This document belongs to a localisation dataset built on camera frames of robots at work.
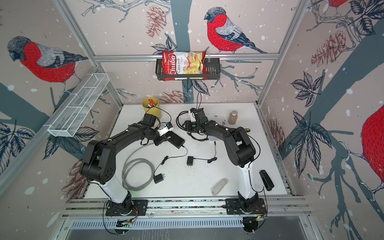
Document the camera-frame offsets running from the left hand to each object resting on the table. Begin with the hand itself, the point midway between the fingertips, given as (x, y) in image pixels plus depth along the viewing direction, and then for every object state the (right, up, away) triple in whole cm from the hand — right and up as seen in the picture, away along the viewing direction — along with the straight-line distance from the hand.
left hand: (164, 137), depth 92 cm
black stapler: (+58, -22, -13) cm, 63 cm away
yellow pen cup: (-13, +21, +14) cm, 28 cm away
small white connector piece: (+35, +14, +22) cm, 44 cm away
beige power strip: (+32, -25, -14) cm, 43 cm away
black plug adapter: (+16, -13, -2) cm, 21 cm away
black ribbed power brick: (+5, -3, +8) cm, 10 cm away
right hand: (+11, +5, +5) cm, 13 cm away
